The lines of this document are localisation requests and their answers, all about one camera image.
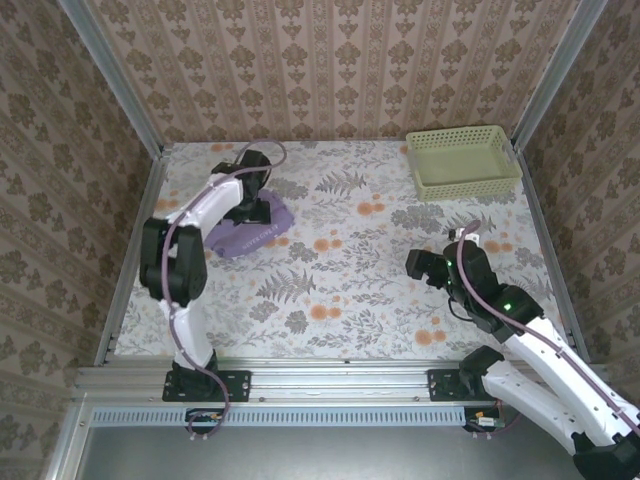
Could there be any slotted grey cable duct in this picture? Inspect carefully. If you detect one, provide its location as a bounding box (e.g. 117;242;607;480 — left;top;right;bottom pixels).
92;405;469;427

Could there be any small black controller board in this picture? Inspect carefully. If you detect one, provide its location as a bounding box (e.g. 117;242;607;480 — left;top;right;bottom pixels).
462;407;505;434
185;407;227;434

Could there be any purple t-shirt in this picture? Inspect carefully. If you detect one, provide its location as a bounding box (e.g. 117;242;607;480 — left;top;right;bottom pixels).
205;187;296;259

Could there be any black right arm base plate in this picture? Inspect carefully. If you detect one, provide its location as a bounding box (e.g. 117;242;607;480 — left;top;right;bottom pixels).
427;368;501;404

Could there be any floral tablecloth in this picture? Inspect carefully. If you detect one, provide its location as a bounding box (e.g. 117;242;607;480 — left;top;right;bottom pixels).
114;140;571;361

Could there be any pale green plastic basket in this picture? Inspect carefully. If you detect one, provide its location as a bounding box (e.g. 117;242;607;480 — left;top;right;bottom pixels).
403;124;524;204

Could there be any grey metal panel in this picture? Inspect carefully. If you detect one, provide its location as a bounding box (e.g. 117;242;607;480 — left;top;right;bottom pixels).
74;404;609;480

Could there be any aluminium frame post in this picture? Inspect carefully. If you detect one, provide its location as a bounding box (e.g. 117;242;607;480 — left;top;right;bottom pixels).
57;0;167;157
510;0;610;151

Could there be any aluminium table side rail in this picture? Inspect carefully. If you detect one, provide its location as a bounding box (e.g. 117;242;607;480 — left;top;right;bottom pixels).
513;147;592;365
93;149;174;369

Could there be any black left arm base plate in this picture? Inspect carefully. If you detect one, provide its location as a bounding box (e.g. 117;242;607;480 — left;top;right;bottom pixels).
162;367;251;404

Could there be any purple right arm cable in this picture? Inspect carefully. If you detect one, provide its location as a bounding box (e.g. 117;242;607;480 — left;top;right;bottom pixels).
455;219;640;444

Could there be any aluminium mounting rail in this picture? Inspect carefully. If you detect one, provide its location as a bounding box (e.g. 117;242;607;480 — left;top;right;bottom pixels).
74;357;616;404

